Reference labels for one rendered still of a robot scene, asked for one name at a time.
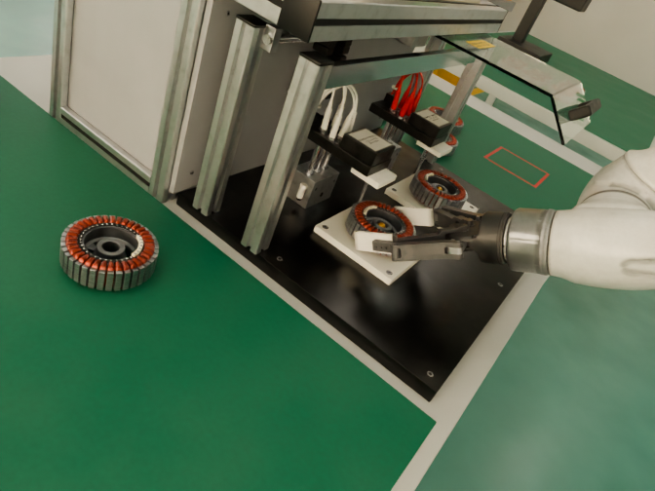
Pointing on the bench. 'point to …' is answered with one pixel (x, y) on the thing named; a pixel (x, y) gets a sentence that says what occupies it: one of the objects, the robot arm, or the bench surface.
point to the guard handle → (585, 109)
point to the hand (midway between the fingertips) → (382, 227)
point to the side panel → (126, 80)
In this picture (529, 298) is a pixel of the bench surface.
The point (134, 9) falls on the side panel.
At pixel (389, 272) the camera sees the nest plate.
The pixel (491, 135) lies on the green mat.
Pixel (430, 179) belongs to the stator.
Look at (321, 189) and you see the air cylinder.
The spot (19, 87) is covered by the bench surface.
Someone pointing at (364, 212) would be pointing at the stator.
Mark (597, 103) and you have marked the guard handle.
